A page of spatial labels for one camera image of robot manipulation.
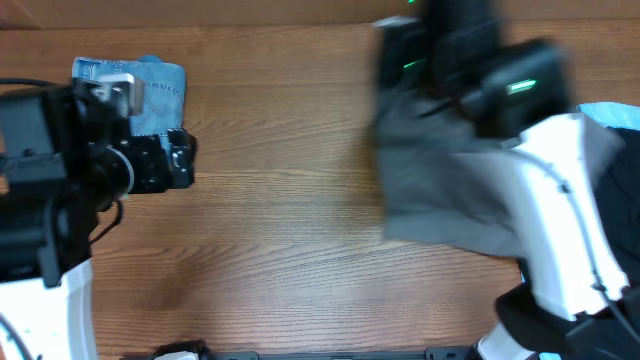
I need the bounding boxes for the grey cotton shorts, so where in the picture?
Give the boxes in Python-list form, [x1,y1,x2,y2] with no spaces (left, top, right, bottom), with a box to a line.
[373,85,624,258]

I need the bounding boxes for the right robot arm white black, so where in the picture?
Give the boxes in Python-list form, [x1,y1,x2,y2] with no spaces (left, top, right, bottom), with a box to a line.
[372,1,639,359]

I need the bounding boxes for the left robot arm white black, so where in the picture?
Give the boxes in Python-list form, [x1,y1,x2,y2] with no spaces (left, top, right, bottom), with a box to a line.
[1,74,197,359]

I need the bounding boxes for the folded blue denim shorts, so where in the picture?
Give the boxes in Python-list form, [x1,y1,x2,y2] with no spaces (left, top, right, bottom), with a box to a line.
[72,55,186,136]

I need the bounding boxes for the light blue t-shirt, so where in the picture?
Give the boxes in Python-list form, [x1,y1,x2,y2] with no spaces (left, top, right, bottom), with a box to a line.
[578,102,640,131]

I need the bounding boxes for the black t-shirt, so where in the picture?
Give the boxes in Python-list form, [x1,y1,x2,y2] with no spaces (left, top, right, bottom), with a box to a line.
[595,128,640,285]

